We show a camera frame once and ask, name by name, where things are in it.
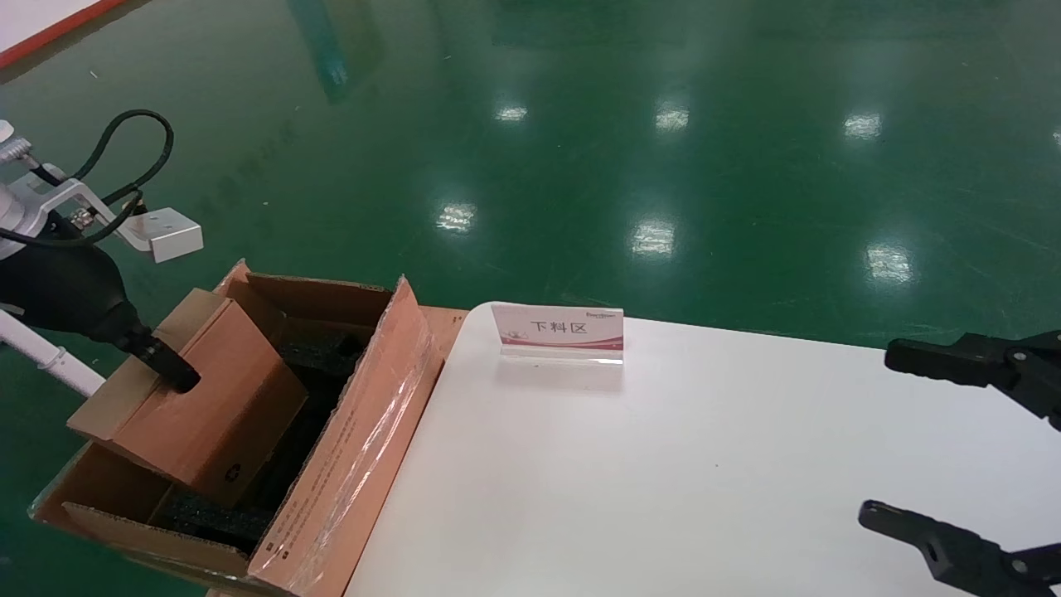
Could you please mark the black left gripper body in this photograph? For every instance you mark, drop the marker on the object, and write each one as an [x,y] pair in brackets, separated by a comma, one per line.
[66,290]

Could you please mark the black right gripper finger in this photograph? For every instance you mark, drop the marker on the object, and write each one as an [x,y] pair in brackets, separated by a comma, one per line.
[1011,365]
[961,555]

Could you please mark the small cardboard box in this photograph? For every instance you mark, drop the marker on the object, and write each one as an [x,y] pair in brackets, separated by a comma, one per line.
[215,406]

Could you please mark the white red sign placard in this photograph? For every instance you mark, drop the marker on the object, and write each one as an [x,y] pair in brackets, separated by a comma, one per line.
[559,327]

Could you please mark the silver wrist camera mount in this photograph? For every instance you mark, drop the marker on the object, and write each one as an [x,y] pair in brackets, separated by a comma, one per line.
[170,235]

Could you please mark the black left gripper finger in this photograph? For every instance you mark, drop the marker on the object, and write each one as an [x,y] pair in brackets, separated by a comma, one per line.
[170,369]

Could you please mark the large open cardboard box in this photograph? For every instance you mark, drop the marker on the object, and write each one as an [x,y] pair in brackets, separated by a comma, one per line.
[365,423]

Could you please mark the white metal tube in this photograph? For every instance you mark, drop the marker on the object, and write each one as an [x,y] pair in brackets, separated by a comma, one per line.
[50,356]

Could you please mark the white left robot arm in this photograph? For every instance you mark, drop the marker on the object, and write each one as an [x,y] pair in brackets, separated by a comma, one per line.
[12,211]

